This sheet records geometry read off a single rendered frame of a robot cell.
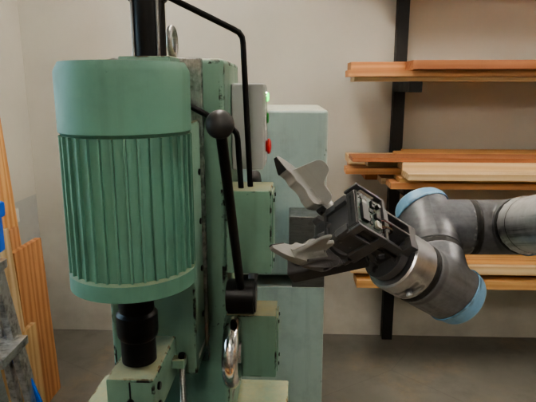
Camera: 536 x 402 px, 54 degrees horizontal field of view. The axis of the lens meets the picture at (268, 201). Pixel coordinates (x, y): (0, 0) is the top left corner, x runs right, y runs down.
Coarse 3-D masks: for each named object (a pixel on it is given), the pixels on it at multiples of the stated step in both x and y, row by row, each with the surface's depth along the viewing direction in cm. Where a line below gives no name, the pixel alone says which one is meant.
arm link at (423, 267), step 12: (420, 240) 72; (420, 252) 70; (432, 252) 72; (408, 264) 70; (420, 264) 70; (432, 264) 71; (396, 276) 71; (408, 276) 70; (420, 276) 70; (432, 276) 71; (384, 288) 72; (396, 288) 71; (408, 288) 71; (420, 288) 71
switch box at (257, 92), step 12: (240, 84) 96; (252, 84) 96; (264, 84) 101; (240, 96) 96; (252, 96) 96; (264, 96) 96; (240, 108) 97; (252, 108) 96; (264, 108) 97; (240, 120) 97; (252, 120) 97; (264, 120) 97; (240, 132) 98; (252, 132) 97; (264, 132) 98; (252, 144) 98; (264, 144) 98; (252, 156) 98; (264, 156) 99; (252, 168) 99
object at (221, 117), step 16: (224, 112) 61; (208, 128) 61; (224, 128) 61; (224, 144) 64; (224, 160) 66; (224, 176) 68; (224, 192) 70; (240, 256) 82; (240, 272) 84; (240, 288) 87; (256, 288) 91; (240, 304) 88; (256, 304) 91
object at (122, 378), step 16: (160, 336) 87; (160, 352) 82; (128, 368) 77; (144, 368) 77; (160, 368) 77; (176, 368) 88; (112, 384) 74; (128, 384) 74; (144, 384) 74; (160, 384) 76; (112, 400) 75; (144, 400) 74; (160, 400) 76
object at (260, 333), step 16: (272, 304) 97; (256, 320) 92; (272, 320) 92; (240, 336) 93; (256, 336) 93; (272, 336) 93; (256, 352) 94; (272, 352) 94; (256, 368) 94; (272, 368) 94
